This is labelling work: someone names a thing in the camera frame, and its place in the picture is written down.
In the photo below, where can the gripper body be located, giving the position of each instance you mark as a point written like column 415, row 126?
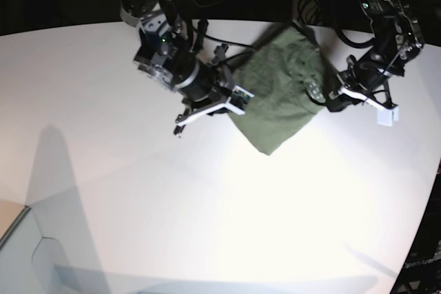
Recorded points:
column 206, row 88
column 366, row 81

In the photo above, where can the green t-shirt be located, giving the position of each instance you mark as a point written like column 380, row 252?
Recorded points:
column 277, row 74

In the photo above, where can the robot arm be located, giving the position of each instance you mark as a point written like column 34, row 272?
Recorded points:
column 169, row 55
column 397, row 39

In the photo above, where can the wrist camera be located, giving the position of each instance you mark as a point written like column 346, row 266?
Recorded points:
column 387, row 117
column 239, row 100

